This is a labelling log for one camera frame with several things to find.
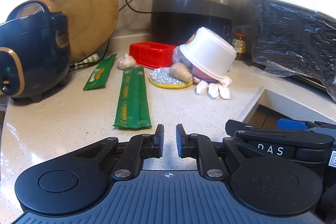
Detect long green wrapper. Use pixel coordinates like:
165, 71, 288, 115
114, 67, 151, 130
83, 54, 117, 91

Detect clear plastic bag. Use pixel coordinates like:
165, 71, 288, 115
172, 46, 193, 71

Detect white paper bowl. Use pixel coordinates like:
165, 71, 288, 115
179, 27, 237, 81

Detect red plastic food tray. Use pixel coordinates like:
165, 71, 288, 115
129, 42, 176, 69

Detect eggplant shaped sponge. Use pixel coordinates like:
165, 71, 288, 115
192, 65, 216, 83

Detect silver yellow scouring pad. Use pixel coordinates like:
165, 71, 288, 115
149, 67, 193, 89

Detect ginger root piece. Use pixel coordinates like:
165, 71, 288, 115
169, 62, 193, 83

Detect garlic bulb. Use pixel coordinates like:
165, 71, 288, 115
117, 53, 137, 70

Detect striped dish cloth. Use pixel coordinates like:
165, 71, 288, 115
70, 53, 99, 72

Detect plastic wrapped black appliance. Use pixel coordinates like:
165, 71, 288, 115
252, 1, 335, 99

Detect glass sauce jar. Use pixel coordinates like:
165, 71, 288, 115
232, 32, 247, 60

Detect black rice cooker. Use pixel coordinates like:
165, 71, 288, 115
150, 0, 233, 46

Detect dark blue rice cooker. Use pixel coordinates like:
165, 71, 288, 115
1, 0, 71, 102

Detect round wooden cutting board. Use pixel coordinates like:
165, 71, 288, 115
50, 0, 119, 63

